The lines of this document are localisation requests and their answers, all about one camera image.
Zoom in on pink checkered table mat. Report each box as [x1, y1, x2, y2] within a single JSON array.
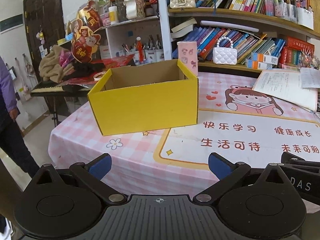
[[48, 73, 319, 196]]

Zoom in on person in purple jacket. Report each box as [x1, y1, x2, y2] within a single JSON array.
[[1, 60, 40, 177]]

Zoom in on open workbook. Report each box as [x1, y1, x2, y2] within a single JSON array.
[[252, 69, 318, 112]]

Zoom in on white tape roll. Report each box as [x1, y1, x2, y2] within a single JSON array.
[[93, 72, 106, 81]]

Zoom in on loose printed paper sheet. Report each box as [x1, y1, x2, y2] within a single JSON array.
[[300, 67, 320, 88]]

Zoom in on electric keyboard piano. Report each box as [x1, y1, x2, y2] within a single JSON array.
[[30, 81, 93, 97]]

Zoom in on yellow cardboard box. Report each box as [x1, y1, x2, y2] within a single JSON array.
[[87, 60, 199, 136]]

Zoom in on black plush cloth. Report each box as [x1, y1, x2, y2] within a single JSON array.
[[73, 62, 105, 75]]

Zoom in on orange blue medicine box lower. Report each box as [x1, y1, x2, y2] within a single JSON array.
[[245, 59, 273, 70]]

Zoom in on orange blue medicine box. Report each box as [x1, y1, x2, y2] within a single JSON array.
[[251, 53, 278, 65], [245, 59, 273, 70]]

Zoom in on beige blanket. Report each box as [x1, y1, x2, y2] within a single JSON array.
[[39, 45, 75, 83]]

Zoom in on white quilted pearl purse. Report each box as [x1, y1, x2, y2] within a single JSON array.
[[213, 37, 238, 65]]

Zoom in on orange blue medicine box upper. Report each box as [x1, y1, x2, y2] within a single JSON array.
[[251, 53, 278, 65]]

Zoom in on red dictionary books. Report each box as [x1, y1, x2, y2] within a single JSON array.
[[279, 35, 315, 67]]

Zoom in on pink cylindrical pen holder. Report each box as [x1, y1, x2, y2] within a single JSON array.
[[177, 41, 198, 76]]

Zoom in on red hanging tassel ornament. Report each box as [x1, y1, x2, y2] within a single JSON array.
[[136, 36, 144, 64]]

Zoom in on red fortune god decoration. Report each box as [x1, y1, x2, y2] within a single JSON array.
[[71, 0, 103, 63]]

